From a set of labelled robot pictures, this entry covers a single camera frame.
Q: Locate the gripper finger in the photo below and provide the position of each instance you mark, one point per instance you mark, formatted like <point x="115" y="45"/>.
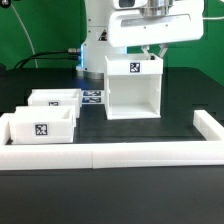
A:
<point x="145" y="49"/>
<point x="163" y="50"/>

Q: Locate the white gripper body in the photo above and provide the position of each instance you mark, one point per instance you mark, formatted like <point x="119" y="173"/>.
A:
<point x="149" y="22"/>

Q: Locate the white drawer cabinet box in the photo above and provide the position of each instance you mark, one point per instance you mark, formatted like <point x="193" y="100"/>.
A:
<point x="132" y="85"/>

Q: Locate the white drawer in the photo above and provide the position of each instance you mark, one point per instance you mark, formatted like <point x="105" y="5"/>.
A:
<point x="56" y="97"/>
<point x="42" y="125"/>

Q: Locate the white front drawer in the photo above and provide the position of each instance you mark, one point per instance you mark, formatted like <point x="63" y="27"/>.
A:
<point x="42" y="125"/>

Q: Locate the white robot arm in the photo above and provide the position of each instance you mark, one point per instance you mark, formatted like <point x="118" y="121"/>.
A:
<point x="96" y="46"/>

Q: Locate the marker sheet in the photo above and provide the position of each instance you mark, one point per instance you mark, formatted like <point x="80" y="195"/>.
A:
<point x="92" y="96"/>

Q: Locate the white U-shaped fence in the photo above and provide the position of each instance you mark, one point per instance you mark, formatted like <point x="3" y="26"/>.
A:
<point x="209" y="151"/>

